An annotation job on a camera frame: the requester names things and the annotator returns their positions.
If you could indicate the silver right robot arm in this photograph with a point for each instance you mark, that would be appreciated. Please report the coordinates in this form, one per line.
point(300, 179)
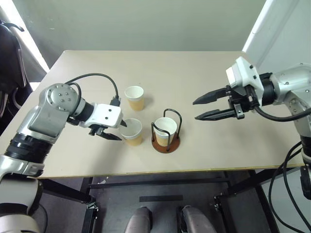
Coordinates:
point(289, 85)

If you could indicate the tan paper cup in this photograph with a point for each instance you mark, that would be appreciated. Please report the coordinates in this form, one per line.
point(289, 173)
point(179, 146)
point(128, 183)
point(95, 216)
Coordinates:
point(134, 140)
point(136, 103)
point(161, 138)

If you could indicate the black metal table frame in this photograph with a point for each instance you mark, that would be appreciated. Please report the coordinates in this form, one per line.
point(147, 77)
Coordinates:
point(158, 182)

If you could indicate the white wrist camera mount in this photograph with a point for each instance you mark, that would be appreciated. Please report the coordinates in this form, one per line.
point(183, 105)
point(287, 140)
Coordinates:
point(243, 72)
point(107, 115)

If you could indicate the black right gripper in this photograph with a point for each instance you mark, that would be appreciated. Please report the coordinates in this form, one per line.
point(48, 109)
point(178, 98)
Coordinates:
point(245, 102)

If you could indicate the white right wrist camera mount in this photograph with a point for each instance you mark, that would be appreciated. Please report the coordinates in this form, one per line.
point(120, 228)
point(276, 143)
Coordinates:
point(243, 72)

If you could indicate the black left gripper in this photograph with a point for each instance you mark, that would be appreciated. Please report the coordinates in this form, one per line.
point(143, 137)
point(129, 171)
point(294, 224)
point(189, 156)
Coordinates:
point(96, 129)

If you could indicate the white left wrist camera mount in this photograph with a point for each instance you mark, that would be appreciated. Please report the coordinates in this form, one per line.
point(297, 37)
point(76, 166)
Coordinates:
point(107, 115)

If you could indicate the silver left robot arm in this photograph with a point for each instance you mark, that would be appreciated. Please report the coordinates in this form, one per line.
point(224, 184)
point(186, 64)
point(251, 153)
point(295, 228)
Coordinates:
point(43, 116)

